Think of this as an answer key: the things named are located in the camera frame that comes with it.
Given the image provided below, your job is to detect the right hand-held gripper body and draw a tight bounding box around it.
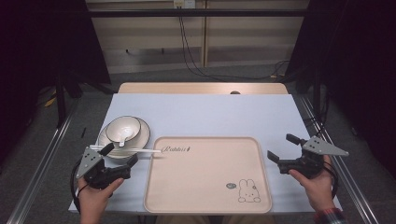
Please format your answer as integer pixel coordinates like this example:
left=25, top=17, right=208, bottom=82
left=277, top=135, right=350, bottom=180

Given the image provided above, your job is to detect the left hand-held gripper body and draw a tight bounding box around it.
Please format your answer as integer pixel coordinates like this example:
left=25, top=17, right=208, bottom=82
left=75, top=147, right=132, bottom=190

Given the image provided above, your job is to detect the white chopstick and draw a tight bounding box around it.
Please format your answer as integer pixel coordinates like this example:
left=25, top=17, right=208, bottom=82
left=89, top=144, right=163, bottom=153
left=90, top=146, right=163, bottom=155

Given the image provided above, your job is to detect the white plate with black rim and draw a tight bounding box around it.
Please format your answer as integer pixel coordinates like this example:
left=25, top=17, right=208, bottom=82
left=97, top=117, right=151, bottom=161

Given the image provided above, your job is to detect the white ceramic spoon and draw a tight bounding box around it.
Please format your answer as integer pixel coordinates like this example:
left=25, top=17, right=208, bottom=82
left=118, top=126, right=135, bottom=147

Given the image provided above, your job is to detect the white bowl with black rim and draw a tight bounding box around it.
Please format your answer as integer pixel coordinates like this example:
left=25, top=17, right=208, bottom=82
left=105, top=116, right=142, bottom=144

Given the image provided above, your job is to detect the beige tray with rabbit print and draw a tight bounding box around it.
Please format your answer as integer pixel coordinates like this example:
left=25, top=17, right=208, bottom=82
left=143, top=135, right=273, bottom=215

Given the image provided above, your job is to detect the person's left hand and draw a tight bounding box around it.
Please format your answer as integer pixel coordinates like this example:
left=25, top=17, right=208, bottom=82
left=77, top=177, right=125, bottom=216

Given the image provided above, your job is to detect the person's right hand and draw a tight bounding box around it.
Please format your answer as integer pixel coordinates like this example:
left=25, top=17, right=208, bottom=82
left=288, top=154, right=335, bottom=213

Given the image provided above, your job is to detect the yellow floor tape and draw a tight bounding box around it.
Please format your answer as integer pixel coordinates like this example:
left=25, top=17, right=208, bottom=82
left=44, top=90, right=59, bottom=108

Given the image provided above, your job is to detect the pale blue table sheet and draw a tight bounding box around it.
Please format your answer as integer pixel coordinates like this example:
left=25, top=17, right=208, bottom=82
left=68, top=92, right=343, bottom=214

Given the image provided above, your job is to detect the black curtain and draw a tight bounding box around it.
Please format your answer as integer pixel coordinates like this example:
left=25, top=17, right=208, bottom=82
left=0, top=0, right=111, bottom=162
left=284, top=0, right=396, bottom=178

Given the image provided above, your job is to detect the left hand-held gripper black cable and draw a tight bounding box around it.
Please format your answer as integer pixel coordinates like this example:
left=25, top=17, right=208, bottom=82
left=70, top=160, right=83, bottom=214

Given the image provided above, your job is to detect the hand-held gripper black cable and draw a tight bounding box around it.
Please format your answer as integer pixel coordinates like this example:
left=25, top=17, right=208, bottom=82
left=323, top=164, right=340, bottom=200
left=70, top=160, right=83, bottom=214

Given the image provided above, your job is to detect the right hand-held gripper black cable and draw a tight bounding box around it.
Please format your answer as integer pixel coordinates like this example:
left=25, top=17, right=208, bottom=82
left=323, top=164, right=340, bottom=200

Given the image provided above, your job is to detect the aluminium floor rail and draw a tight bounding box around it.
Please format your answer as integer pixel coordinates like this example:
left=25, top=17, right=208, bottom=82
left=6, top=102, right=80, bottom=224
left=298, top=94, right=379, bottom=224

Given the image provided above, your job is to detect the black stand post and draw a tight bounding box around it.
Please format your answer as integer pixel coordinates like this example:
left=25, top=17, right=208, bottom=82
left=55, top=71, right=67, bottom=128
left=312, top=68, right=322, bottom=119

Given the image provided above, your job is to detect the black wall cable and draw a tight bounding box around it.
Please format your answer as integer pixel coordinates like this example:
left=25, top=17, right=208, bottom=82
left=178, top=17, right=290, bottom=82

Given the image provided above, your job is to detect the black horizontal frame bar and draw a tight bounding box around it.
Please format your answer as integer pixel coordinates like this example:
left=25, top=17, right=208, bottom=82
left=87, top=8, right=312, bottom=18

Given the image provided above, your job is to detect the white wall socket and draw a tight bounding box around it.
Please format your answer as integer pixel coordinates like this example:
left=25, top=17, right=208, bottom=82
left=173, top=0, right=196, bottom=9

